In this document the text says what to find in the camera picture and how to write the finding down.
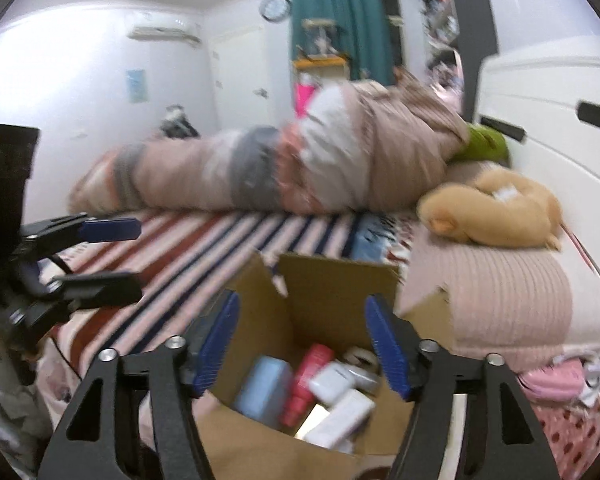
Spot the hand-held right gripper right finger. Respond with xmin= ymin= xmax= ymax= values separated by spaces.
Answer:
xmin=364 ymin=294 xmax=566 ymax=480

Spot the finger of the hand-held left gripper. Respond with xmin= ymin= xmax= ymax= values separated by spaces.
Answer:
xmin=50 ymin=271 xmax=145 ymax=311
xmin=19 ymin=215 xmax=142 ymax=261

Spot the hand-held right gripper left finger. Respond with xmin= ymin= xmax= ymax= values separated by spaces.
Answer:
xmin=39 ymin=290 xmax=241 ymax=480

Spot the blue case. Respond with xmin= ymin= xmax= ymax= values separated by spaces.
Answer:
xmin=232 ymin=356 xmax=295 ymax=428

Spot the cardboard box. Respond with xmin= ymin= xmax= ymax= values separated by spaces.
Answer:
xmin=190 ymin=250 xmax=456 ymax=480

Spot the white slim case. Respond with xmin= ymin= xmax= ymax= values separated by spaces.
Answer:
xmin=305 ymin=390 xmax=377 ymax=453

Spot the red tube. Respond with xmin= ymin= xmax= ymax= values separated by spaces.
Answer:
xmin=280 ymin=344 xmax=337 ymax=428

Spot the striped blanket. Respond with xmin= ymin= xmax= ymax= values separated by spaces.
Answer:
xmin=30 ymin=207 xmax=421 ymax=411

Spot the pink ribbed pillow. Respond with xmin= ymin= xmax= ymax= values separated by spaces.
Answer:
xmin=405 ymin=237 xmax=600 ymax=366

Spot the grey white plush toy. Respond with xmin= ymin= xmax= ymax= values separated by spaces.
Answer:
xmin=161 ymin=105 xmax=201 ymax=140

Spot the brown plush toy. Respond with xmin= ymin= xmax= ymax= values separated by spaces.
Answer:
xmin=417 ymin=167 xmax=565 ymax=251

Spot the pink folded cloth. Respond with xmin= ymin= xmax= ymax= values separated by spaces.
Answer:
xmin=519 ymin=357 xmax=600 ymax=406

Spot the rolled pink grey duvet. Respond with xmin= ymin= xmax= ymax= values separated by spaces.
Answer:
xmin=69 ymin=79 xmax=471 ymax=213

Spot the pink polka-dot cloth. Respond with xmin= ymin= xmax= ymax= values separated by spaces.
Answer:
xmin=530 ymin=395 xmax=600 ymax=466

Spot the white door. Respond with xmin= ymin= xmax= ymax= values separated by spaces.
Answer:
xmin=211 ymin=27 xmax=271 ymax=128

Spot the white air conditioner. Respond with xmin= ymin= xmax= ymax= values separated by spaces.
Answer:
xmin=127 ymin=24 xmax=202 ymax=45

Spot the green plush toy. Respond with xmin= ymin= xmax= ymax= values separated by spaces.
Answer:
xmin=450 ymin=122 xmax=511 ymax=165

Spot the pink bag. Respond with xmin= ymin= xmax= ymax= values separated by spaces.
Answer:
xmin=295 ymin=82 xmax=317 ymax=117

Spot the yellow cabinet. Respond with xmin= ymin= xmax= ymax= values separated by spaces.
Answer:
xmin=292 ymin=56 xmax=348 ymax=86

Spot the white headboard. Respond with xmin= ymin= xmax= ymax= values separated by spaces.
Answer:
xmin=472 ymin=35 xmax=600 ymax=331

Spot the glass display case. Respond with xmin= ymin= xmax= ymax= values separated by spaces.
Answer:
xmin=302 ymin=19 xmax=341 ymax=58

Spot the teal curtain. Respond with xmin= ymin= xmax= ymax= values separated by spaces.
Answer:
xmin=290 ymin=0 xmax=396 ymax=86

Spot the dark bookshelf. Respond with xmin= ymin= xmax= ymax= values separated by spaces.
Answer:
xmin=415 ymin=0 xmax=498 ymax=86

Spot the blue wall poster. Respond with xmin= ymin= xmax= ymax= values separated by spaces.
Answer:
xmin=126 ymin=69 xmax=147 ymax=103

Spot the round wall clock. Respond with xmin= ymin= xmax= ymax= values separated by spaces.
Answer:
xmin=261 ymin=0 xmax=293 ymax=22

